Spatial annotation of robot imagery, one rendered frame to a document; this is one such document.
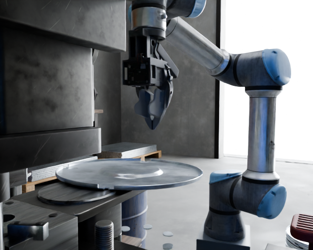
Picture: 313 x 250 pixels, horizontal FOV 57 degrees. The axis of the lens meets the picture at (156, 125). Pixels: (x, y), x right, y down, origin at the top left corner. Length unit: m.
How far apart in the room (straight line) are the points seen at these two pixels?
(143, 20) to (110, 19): 0.25
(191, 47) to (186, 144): 4.47
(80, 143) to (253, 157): 0.72
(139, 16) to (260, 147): 0.56
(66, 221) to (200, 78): 4.89
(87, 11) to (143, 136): 5.42
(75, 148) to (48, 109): 0.05
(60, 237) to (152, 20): 0.44
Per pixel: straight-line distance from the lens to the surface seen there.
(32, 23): 0.30
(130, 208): 1.60
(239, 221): 1.11
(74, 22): 0.34
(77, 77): 0.37
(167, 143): 5.49
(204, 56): 0.94
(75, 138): 0.33
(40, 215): 0.41
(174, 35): 0.86
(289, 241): 1.71
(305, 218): 0.47
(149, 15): 0.63
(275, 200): 0.98
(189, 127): 5.26
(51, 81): 0.34
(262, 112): 0.96
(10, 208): 0.45
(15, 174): 0.38
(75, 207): 0.42
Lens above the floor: 0.92
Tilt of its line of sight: 4 degrees down
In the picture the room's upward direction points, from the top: straight up
